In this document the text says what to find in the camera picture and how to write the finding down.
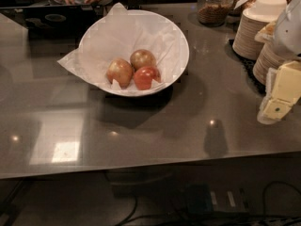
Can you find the yellow-red apple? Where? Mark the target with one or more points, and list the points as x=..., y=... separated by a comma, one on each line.
x=121, y=71
x=141, y=58

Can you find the red apple front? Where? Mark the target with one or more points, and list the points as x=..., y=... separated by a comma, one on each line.
x=144, y=76

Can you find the black power adapter box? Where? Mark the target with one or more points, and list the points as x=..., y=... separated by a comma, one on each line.
x=203, y=200

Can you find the black laptop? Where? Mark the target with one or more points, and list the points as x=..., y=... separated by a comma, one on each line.
x=55, y=21

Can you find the black mat under plates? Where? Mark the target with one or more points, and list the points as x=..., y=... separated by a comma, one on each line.
x=248, y=66

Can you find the stack of paper plates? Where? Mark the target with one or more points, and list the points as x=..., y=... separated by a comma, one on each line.
x=250, y=24

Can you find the white paper liner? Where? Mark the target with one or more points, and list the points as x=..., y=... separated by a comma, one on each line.
x=106, y=41

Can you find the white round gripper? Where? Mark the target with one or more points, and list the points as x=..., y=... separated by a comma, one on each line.
x=289, y=34

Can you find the white bowl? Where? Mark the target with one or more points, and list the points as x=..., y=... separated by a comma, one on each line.
x=175, y=47

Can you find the yellow-red apple back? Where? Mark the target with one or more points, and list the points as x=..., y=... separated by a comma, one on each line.
x=141, y=58

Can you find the glass jar with nuts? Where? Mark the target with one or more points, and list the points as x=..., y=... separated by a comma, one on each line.
x=213, y=12

